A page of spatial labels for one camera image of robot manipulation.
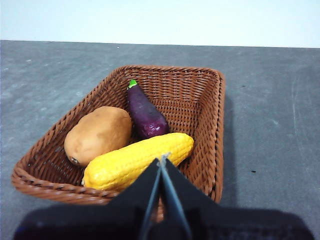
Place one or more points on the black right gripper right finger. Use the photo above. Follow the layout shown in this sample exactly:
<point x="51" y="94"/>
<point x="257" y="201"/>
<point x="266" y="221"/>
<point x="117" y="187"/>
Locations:
<point x="237" y="225"/>

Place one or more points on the brown potato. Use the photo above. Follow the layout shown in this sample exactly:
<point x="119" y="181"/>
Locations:
<point x="100" y="132"/>

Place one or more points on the purple eggplant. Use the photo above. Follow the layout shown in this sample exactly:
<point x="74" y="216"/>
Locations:
<point x="146" y="115"/>

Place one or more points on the brown wicker basket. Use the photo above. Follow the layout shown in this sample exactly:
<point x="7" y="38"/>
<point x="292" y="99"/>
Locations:
<point x="185" y="100"/>

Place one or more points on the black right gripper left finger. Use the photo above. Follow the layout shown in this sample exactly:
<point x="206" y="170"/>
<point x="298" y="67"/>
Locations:
<point x="100" y="222"/>

